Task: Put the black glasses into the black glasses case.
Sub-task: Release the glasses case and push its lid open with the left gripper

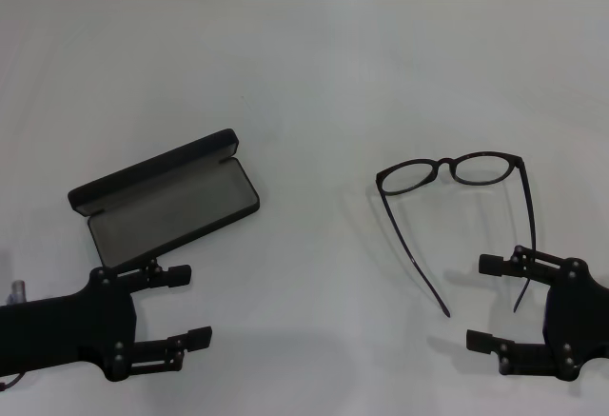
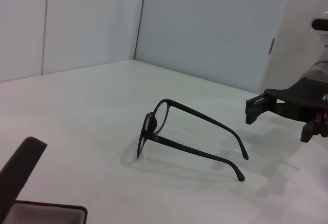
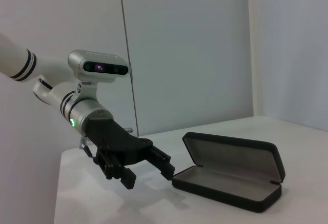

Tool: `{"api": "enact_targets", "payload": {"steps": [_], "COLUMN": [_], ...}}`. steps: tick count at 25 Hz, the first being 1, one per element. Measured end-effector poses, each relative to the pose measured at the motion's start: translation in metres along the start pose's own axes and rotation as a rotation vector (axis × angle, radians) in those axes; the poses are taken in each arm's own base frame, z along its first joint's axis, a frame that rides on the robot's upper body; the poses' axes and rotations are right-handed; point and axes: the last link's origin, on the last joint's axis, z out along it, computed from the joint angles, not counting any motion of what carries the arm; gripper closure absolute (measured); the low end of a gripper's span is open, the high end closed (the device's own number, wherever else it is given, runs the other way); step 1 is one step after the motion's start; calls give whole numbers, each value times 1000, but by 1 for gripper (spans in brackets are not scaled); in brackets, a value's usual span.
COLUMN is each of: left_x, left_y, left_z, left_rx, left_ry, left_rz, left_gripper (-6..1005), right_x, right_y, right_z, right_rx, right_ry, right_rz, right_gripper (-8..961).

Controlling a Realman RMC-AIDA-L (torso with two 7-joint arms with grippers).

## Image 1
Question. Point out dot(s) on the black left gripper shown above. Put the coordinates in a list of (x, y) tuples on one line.
[(71, 335)]

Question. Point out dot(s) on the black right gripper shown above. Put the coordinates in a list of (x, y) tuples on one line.
[(575, 321)]

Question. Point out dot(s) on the black glasses case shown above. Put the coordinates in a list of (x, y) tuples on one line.
[(157, 216)]

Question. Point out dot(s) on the black-framed glasses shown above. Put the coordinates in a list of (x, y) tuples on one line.
[(445, 163)]

